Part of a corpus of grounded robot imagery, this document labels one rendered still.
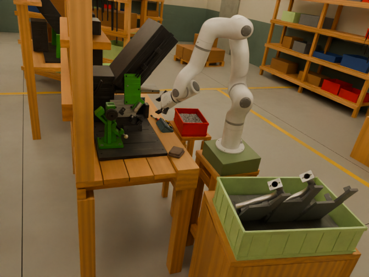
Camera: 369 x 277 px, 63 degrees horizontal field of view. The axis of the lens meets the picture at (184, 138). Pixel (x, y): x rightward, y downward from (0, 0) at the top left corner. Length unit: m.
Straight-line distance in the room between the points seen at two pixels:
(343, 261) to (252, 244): 0.53
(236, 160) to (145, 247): 1.08
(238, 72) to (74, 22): 0.88
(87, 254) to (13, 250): 0.77
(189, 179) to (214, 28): 0.86
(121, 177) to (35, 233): 1.20
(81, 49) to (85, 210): 0.87
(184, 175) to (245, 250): 0.60
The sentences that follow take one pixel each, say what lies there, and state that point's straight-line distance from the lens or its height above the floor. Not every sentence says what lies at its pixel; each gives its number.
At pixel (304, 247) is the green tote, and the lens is 1.56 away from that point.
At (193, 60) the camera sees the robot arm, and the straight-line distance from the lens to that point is 1.68.
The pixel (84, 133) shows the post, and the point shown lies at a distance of 1.52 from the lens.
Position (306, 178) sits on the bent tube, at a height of 1.15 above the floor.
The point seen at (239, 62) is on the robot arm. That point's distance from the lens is 1.71.
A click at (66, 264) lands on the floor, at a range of 2.46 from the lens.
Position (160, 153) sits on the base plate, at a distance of 1.89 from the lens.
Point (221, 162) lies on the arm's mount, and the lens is 1.82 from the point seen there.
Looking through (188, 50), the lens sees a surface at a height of 0.40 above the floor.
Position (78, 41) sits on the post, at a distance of 1.38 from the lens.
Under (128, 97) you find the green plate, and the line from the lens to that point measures 2.14.
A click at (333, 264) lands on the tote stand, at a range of 1.75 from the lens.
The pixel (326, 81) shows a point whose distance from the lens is 7.13.
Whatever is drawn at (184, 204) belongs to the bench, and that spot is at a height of 0.63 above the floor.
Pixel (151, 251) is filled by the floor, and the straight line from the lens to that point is 2.49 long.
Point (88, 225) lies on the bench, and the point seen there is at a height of 0.58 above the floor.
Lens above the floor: 1.84
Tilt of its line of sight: 26 degrees down
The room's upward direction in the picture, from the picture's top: 8 degrees clockwise
